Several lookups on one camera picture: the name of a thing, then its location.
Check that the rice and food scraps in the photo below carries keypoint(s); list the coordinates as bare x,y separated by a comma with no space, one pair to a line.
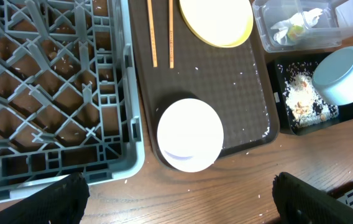
305,107

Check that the yellow plate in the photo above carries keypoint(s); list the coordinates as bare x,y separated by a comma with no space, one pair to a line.
219,23

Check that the clear plastic waste bin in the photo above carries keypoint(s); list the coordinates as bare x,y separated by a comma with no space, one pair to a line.
334,25

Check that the light blue bowl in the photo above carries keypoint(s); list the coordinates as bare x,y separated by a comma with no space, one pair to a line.
333,77

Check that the wooden chopstick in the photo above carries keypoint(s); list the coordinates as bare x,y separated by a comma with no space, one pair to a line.
170,33
152,33

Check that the black waste tray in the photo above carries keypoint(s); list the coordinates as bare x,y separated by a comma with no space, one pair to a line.
278,86

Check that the grey plastic dish rack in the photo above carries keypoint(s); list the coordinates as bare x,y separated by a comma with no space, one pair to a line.
68,95

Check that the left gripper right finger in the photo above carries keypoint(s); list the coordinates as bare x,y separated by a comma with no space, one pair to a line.
299,202

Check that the white bowl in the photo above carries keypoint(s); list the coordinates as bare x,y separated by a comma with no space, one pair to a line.
190,135

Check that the dark brown serving tray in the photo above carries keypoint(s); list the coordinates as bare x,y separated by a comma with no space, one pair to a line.
233,81

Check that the green orange snack wrapper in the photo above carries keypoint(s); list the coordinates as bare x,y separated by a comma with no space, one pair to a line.
295,32

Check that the white napkin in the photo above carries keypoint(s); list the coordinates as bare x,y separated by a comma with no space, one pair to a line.
304,19

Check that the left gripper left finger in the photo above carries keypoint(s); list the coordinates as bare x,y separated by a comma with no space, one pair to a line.
61,202

